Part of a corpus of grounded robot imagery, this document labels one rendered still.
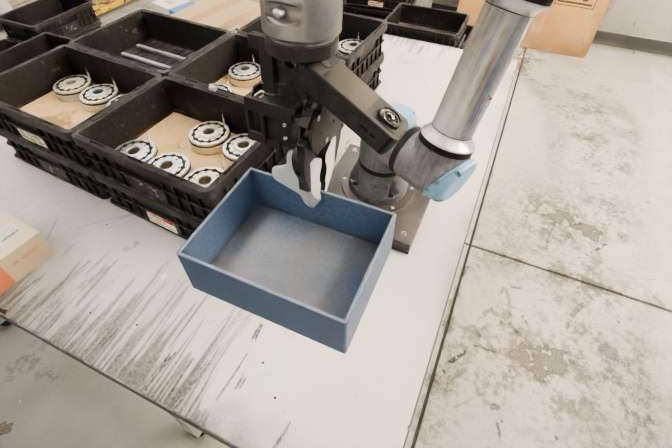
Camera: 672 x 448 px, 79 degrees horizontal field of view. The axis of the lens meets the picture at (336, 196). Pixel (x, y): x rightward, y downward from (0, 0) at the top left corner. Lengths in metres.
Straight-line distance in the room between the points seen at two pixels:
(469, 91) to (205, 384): 0.72
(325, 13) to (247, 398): 0.67
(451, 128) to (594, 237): 1.51
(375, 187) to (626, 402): 1.22
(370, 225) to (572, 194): 1.96
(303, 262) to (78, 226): 0.80
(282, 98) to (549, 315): 1.60
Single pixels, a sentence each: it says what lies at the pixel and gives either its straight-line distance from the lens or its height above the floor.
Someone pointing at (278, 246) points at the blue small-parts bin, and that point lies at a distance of 0.53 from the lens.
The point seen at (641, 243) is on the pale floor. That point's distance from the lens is 2.34.
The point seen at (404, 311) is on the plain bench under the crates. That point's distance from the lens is 0.91.
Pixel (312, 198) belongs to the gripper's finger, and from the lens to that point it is 0.49.
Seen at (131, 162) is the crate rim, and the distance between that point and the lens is 0.95.
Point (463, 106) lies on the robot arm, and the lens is 0.81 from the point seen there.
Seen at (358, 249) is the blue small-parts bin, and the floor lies 1.07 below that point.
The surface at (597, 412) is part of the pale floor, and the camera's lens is 1.78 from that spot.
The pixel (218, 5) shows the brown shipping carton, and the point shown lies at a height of 0.86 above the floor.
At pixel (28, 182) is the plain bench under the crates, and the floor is 0.70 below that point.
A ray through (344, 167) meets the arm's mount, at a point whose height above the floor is 0.75.
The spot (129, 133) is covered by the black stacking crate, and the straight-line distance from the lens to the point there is 1.18.
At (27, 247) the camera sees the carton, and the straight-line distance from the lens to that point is 1.14.
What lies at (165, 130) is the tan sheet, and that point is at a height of 0.83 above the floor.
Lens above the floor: 1.49
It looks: 46 degrees down
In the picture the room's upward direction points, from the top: straight up
